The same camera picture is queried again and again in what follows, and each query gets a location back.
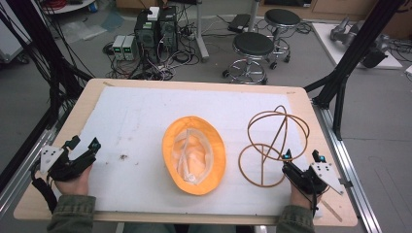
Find white foam mat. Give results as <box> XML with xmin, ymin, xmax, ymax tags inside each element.
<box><xmin>69</xmin><ymin>85</ymin><xmax>325</xmax><ymax>217</ymax></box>

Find white floor board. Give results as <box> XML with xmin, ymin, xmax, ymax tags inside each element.
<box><xmin>311</xmin><ymin>21</ymin><xmax>404</xmax><ymax>71</ymax></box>

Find clear plastic sheet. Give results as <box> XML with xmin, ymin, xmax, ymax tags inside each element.
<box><xmin>60</xmin><ymin>20</ymin><xmax>109</xmax><ymax>43</ymax></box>

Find brown wire hat stand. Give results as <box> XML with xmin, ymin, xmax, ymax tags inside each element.
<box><xmin>237</xmin><ymin>104</ymin><xmax>311</xmax><ymax>188</ymax></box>

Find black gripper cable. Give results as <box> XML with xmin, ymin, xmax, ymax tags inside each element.
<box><xmin>308</xmin><ymin>174</ymin><xmax>321</xmax><ymax>218</ymax></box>

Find grey metal table leg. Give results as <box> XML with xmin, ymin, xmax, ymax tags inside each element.
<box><xmin>193</xmin><ymin>0</ymin><xmax>211</xmax><ymax>63</ymax></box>

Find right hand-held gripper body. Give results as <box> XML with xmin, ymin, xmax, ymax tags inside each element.
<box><xmin>281</xmin><ymin>160</ymin><xmax>346</xmax><ymax>197</ymax></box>

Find aluminium rail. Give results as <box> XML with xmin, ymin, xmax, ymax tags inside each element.
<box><xmin>0</xmin><ymin>125</ymin><xmax>58</xmax><ymax>216</ymax></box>
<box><xmin>312</xmin><ymin>99</ymin><xmax>384</xmax><ymax>233</ymax></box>

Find person's left hand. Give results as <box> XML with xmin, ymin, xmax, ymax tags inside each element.
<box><xmin>53</xmin><ymin>163</ymin><xmax>93</xmax><ymax>197</ymax></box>

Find orange bucket hat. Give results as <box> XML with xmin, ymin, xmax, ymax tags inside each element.
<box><xmin>161</xmin><ymin>115</ymin><xmax>227</xmax><ymax>197</ymax></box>

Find white round table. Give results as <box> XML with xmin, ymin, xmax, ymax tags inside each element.
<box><xmin>41</xmin><ymin>0</ymin><xmax>99</xmax><ymax>16</ymax></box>

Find grey power supply unit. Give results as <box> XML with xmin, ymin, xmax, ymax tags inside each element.
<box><xmin>112</xmin><ymin>34</ymin><xmax>127</xmax><ymax>61</ymax></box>
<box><xmin>122</xmin><ymin>35</ymin><xmax>139</xmax><ymax>62</ymax></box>

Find silver stand pole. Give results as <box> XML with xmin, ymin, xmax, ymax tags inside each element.
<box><xmin>248</xmin><ymin>0</ymin><xmax>262</xmax><ymax>33</ymax></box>

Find black computer tower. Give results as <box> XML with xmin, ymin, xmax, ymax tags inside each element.
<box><xmin>133</xmin><ymin>11</ymin><xmax>160</xmax><ymax>63</ymax></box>
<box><xmin>157</xmin><ymin>5</ymin><xmax>180</xmax><ymax>54</ymax></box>

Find white box on computer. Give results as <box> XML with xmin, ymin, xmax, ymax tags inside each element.
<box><xmin>147</xmin><ymin>6</ymin><xmax>161</xmax><ymax>22</ymax></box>

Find black flat device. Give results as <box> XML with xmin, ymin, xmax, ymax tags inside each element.
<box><xmin>226</xmin><ymin>13</ymin><xmax>253</xmax><ymax>34</ymax></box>

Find person's right hand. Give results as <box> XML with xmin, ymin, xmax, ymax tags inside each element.
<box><xmin>289</xmin><ymin>182</ymin><xmax>323</xmax><ymax>210</ymax></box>

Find tangle of floor cables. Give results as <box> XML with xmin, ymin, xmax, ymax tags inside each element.
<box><xmin>102</xmin><ymin>18</ymin><xmax>202</xmax><ymax>82</ymax></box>

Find black metal frame post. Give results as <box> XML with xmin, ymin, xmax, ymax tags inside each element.
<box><xmin>303</xmin><ymin>0</ymin><xmax>407</xmax><ymax>142</ymax></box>
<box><xmin>0</xmin><ymin>0</ymin><xmax>95</xmax><ymax>128</ymax></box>

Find black wrist strap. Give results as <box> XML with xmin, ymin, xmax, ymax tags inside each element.
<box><xmin>30</xmin><ymin>160</ymin><xmax>59</xmax><ymax>216</ymax></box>

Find black round stool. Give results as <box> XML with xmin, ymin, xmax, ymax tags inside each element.
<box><xmin>222</xmin><ymin>31</ymin><xmax>277</xmax><ymax>86</ymax></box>
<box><xmin>263</xmin><ymin>8</ymin><xmax>303</xmax><ymax>71</ymax></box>

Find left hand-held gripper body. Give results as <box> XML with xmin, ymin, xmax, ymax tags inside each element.
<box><xmin>38</xmin><ymin>145</ymin><xmax>97</xmax><ymax>183</ymax></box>

